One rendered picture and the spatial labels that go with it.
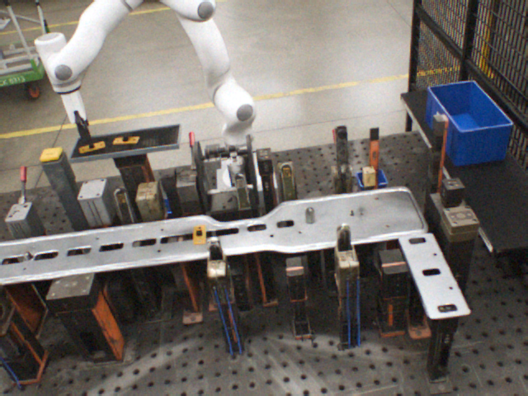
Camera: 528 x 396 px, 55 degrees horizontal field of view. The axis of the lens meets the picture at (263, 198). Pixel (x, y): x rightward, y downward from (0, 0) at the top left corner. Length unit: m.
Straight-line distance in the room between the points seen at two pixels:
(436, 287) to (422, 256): 0.11
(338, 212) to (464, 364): 0.56
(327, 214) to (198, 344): 0.57
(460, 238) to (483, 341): 0.34
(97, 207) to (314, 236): 0.69
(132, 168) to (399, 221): 0.90
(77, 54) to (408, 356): 1.28
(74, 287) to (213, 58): 0.85
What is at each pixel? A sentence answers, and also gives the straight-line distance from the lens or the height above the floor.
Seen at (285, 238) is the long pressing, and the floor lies 1.00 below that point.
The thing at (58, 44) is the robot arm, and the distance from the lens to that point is 1.64.
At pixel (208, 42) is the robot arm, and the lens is 1.75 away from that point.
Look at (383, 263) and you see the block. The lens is 1.45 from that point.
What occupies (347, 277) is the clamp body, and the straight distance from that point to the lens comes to 1.38.
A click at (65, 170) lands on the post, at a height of 1.10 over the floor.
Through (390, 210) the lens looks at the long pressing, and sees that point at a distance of 1.58.
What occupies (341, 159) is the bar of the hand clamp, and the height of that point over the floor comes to 1.10.
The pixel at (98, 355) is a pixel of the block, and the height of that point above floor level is 0.74.
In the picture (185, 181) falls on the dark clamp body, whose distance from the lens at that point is 1.66.
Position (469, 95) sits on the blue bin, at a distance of 1.97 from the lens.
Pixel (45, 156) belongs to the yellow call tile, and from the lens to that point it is 1.86.
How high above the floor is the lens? 2.03
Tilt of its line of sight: 38 degrees down
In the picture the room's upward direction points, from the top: 9 degrees counter-clockwise
